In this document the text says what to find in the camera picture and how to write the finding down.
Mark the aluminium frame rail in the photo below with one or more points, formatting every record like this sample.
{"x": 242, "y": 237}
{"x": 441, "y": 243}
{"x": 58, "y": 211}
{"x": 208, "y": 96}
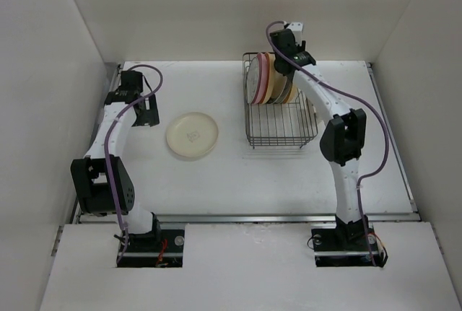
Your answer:
{"x": 235, "y": 182}

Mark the cream plate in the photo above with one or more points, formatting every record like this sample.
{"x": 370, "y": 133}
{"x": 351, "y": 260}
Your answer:
{"x": 191, "y": 136}

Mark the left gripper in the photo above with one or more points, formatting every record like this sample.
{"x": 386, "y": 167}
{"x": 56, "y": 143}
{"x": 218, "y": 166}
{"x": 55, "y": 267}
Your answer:
{"x": 149, "y": 115}

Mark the grey rimmed plate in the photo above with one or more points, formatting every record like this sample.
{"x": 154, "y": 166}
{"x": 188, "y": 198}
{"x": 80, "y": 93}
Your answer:
{"x": 285, "y": 92}

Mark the wire dish rack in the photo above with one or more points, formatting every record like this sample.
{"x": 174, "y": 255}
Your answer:
{"x": 275, "y": 125}

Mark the white cutlery holder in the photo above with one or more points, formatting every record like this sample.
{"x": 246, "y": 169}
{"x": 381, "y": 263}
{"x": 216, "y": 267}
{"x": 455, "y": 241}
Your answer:
{"x": 317, "y": 120}

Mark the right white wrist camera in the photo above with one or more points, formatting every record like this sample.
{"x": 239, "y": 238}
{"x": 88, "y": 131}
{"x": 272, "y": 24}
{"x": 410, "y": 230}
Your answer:
{"x": 297, "y": 30}

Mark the orange plate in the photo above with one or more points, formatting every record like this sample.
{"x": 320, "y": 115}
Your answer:
{"x": 291, "y": 95}

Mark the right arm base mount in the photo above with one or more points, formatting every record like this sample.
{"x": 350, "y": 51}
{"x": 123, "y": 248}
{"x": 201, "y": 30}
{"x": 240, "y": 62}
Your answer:
{"x": 330, "y": 251}

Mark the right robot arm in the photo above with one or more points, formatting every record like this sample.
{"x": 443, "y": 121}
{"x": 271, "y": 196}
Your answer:
{"x": 344, "y": 134}

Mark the tan plate beside pink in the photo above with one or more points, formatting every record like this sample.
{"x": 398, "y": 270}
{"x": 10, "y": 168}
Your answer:
{"x": 273, "y": 75}

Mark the white patterned plate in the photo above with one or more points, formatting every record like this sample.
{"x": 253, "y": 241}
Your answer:
{"x": 253, "y": 80}

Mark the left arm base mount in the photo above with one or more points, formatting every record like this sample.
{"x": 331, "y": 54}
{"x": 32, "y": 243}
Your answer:
{"x": 163, "y": 249}

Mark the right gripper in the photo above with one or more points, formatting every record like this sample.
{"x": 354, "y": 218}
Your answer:
{"x": 301, "y": 48}

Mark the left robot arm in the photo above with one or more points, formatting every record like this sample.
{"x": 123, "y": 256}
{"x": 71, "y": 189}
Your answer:
{"x": 100, "y": 178}

